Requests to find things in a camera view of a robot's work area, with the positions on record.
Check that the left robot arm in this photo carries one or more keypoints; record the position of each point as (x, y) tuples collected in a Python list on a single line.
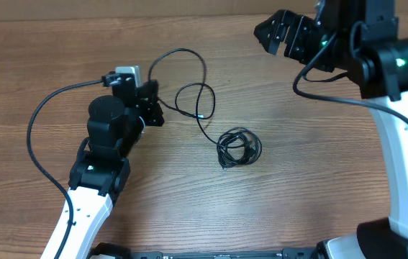
[(100, 172)]

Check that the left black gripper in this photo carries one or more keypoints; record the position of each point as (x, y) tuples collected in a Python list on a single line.
[(147, 94)]

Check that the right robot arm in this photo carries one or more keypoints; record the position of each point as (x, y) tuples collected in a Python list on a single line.
[(361, 39)]

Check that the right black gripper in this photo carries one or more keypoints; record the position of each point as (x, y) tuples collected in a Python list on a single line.
[(309, 41)]

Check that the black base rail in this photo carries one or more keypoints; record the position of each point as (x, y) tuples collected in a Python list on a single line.
[(110, 251)]

